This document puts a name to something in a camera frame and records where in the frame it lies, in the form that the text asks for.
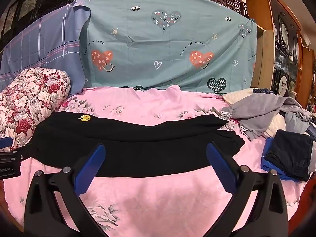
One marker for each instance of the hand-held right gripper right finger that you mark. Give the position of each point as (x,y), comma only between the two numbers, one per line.
(221,167)

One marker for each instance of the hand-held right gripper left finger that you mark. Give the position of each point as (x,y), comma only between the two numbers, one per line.
(90,167)

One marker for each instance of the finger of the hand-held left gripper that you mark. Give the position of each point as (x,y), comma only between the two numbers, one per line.
(5,142)
(14,155)

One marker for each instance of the black pants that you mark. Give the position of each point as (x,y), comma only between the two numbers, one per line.
(148,148)

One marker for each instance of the bright blue folded garment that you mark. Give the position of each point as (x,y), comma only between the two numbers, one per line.
(267,167)

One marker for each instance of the red floral quilt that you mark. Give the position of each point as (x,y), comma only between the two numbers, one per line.
(32,96)

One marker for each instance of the grey garment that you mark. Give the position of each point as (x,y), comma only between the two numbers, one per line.
(261,113)

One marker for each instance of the pink floral bedsheet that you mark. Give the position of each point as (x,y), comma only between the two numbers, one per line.
(160,202)

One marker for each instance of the dark navy folded clothes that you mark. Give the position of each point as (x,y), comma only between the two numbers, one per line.
(291,153)

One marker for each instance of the cream pillow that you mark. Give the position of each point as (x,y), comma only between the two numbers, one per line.
(237,96)

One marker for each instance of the blue plaid sheet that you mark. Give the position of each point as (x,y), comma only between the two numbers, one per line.
(44,47)

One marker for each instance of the decorative plate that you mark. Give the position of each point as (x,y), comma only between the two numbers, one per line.
(284,85)
(284,33)

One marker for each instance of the teal heart-print sheet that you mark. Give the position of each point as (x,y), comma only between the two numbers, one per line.
(170,42)

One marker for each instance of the wooden display cabinet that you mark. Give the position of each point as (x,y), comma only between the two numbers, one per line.
(261,12)

